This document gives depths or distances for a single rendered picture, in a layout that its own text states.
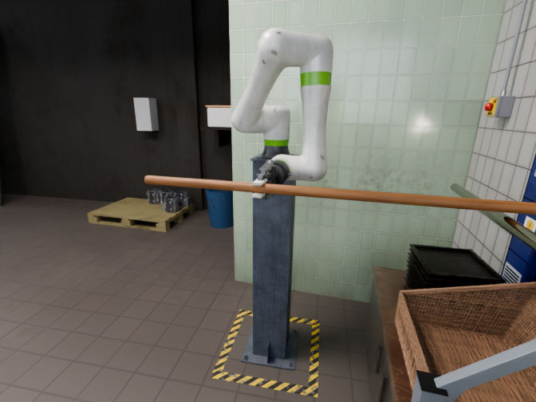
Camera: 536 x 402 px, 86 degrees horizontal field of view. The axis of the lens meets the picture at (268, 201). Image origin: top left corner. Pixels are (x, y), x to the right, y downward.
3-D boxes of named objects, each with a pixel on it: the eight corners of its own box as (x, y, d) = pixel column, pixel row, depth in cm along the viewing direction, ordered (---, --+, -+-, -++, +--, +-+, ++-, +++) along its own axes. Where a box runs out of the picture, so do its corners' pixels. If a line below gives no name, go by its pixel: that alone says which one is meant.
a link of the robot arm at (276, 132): (254, 143, 148) (254, 104, 142) (281, 143, 154) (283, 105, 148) (265, 147, 136) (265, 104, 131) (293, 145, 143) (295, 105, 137)
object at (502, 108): (500, 117, 149) (505, 96, 146) (510, 117, 140) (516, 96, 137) (484, 116, 151) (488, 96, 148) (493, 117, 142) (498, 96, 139)
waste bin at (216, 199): (246, 222, 387) (246, 183, 371) (229, 233, 351) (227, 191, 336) (219, 216, 407) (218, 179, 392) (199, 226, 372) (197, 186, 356)
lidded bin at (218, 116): (249, 126, 379) (249, 106, 372) (242, 128, 344) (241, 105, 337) (217, 125, 387) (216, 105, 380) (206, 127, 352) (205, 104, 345)
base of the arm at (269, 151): (268, 151, 166) (268, 141, 164) (293, 152, 164) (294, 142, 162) (258, 158, 142) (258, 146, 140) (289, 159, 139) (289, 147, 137)
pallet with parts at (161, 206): (196, 210, 428) (195, 189, 418) (169, 232, 351) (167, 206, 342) (126, 205, 448) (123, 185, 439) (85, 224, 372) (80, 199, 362)
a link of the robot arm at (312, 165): (301, 89, 116) (297, 85, 105) (331, 88, 113) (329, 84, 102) (300, 179, 124) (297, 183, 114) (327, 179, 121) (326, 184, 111)
